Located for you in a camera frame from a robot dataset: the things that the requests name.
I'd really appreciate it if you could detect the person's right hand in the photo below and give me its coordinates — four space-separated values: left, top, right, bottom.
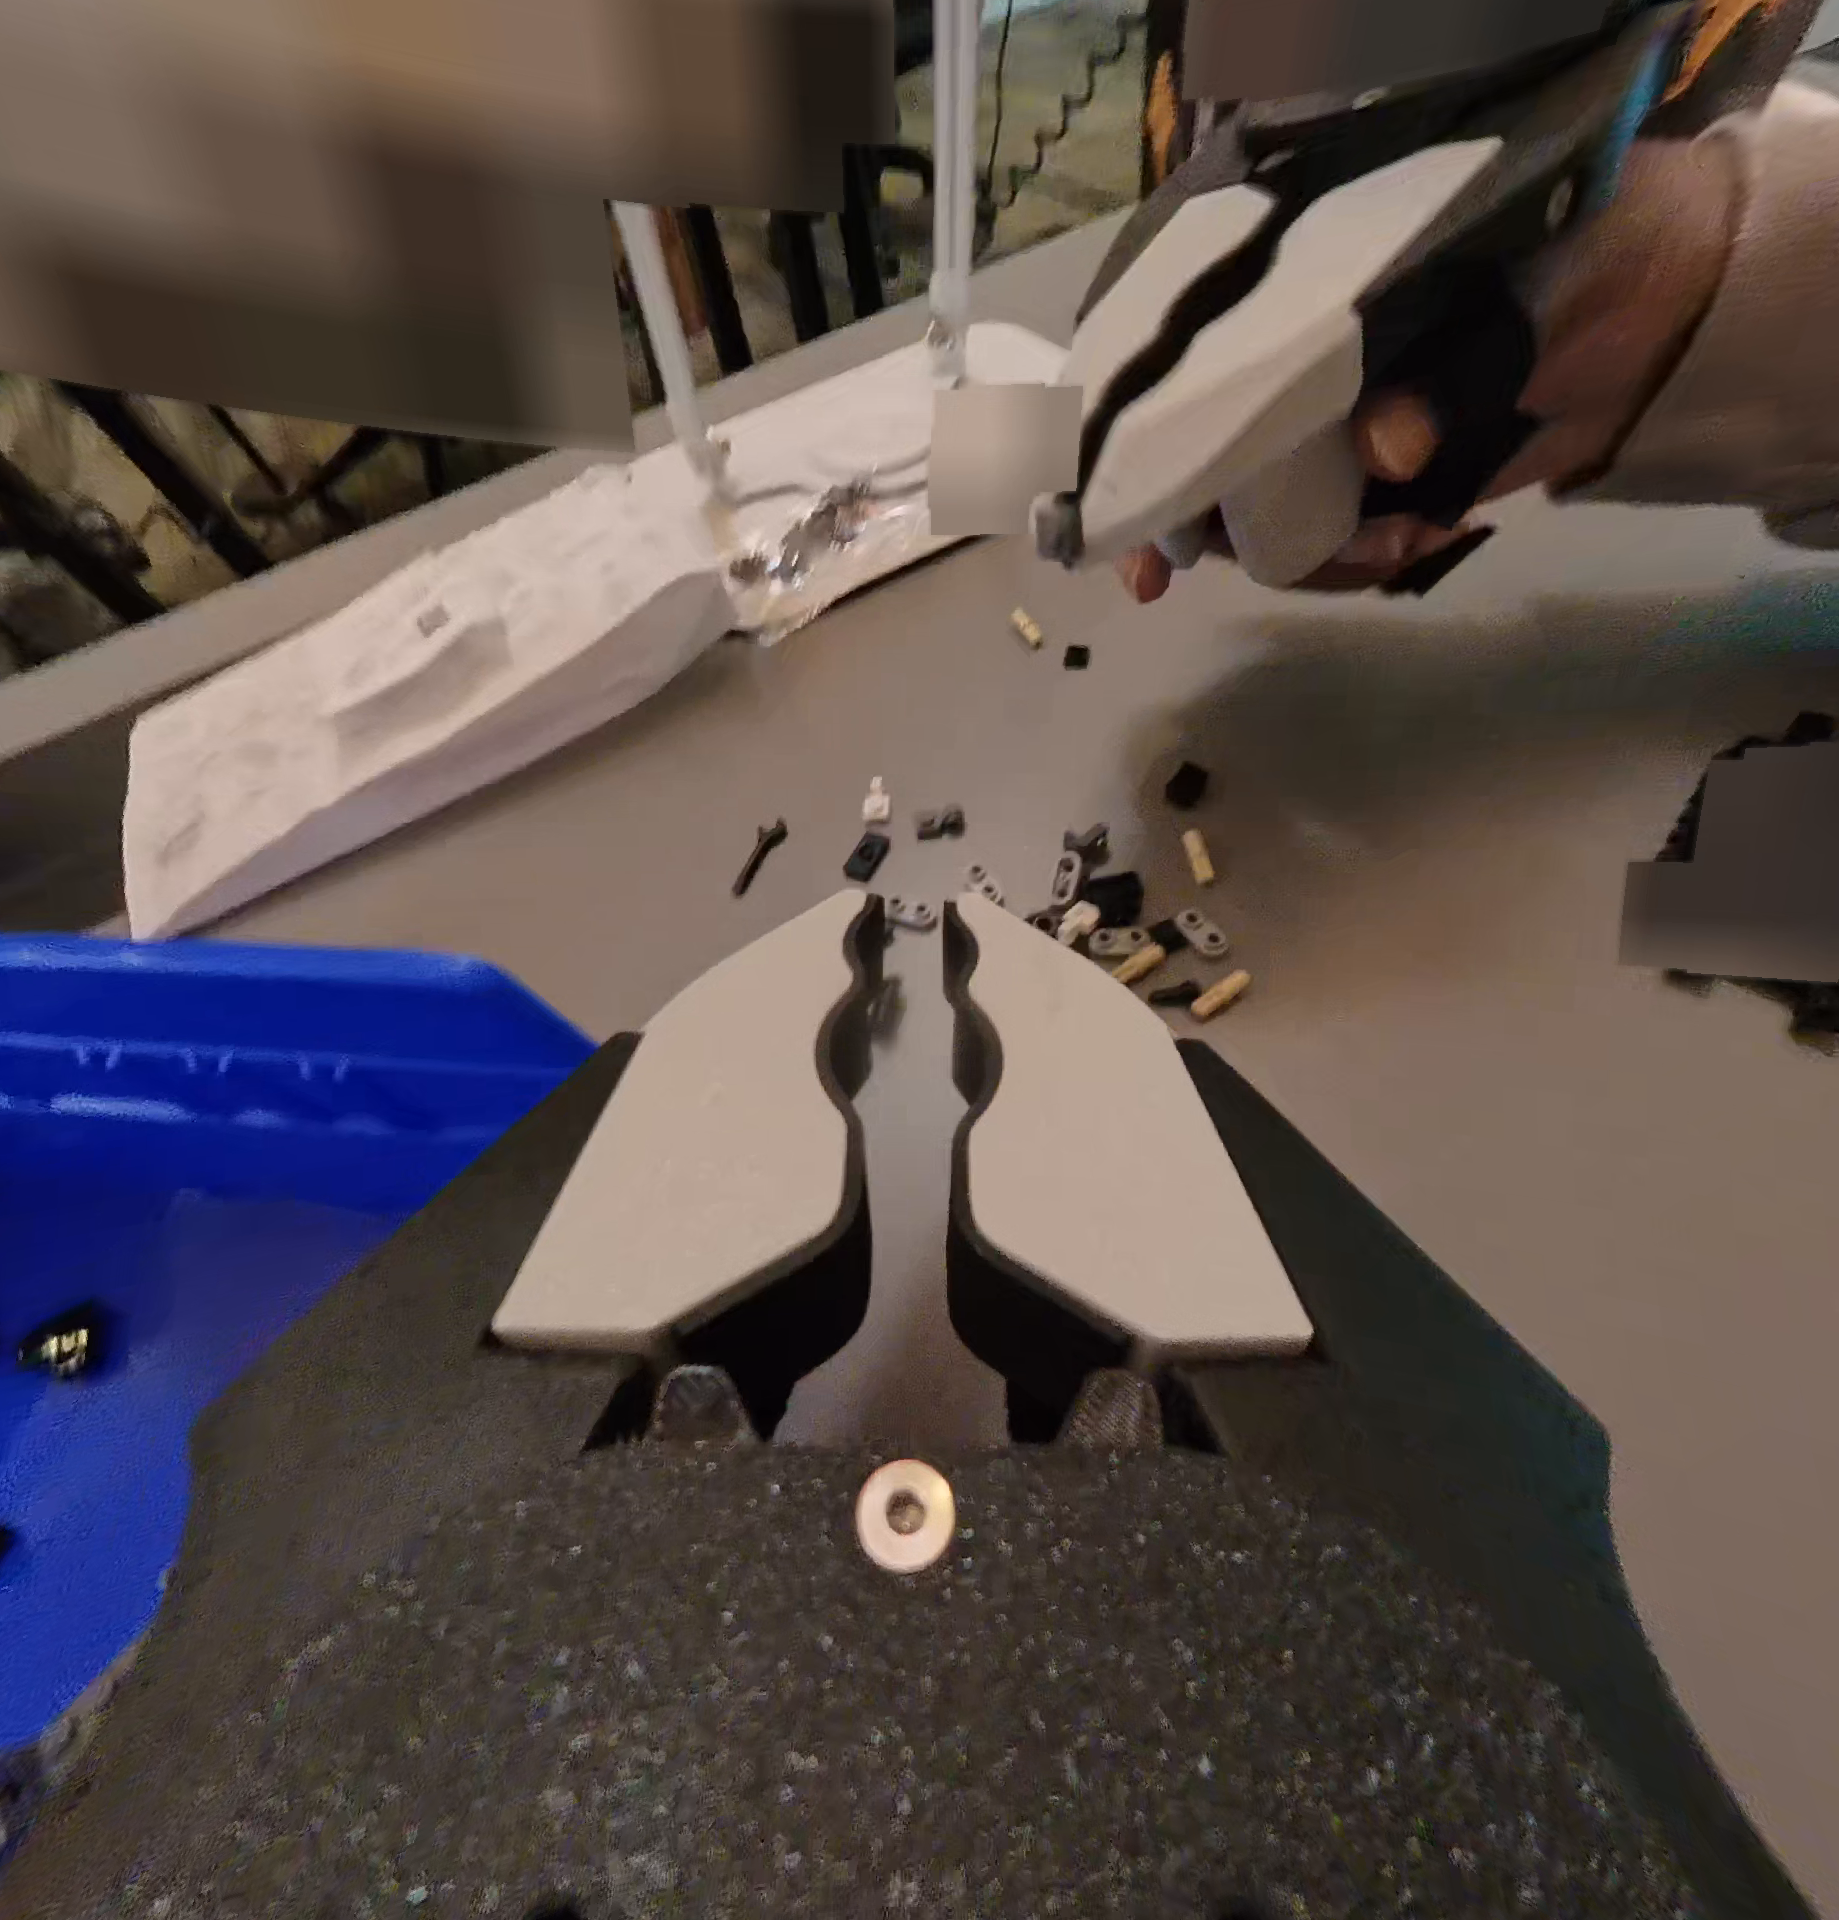
1116 135 1749 605

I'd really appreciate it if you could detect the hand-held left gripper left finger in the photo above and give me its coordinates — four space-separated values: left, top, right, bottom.
491 887 878 1427

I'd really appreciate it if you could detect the open instruction booklet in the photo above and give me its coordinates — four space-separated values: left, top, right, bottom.
120 451 741 939

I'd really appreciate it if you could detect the blue plastic bin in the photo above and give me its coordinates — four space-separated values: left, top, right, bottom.
0 931 598 1862

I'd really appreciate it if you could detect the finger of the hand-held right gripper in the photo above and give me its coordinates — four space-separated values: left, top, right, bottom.
1074 137 1508 558
1066 185 1292 459

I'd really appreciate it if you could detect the grey desk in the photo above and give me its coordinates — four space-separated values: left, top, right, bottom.
0 195 1839 1920

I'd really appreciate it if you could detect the clear plastic parts bag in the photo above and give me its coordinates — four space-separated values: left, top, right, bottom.
724 468 928 639

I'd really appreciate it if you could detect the white book stand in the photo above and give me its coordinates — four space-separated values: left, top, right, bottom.
610 0 1079 633

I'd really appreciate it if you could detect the person's right forearm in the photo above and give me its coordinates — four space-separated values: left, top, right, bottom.
1669 104 1839 549

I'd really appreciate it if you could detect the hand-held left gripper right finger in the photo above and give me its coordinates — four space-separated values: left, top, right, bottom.
942 891 1317 1433

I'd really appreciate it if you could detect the black brick model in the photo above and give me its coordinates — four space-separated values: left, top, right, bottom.
1662 710 1839 1043

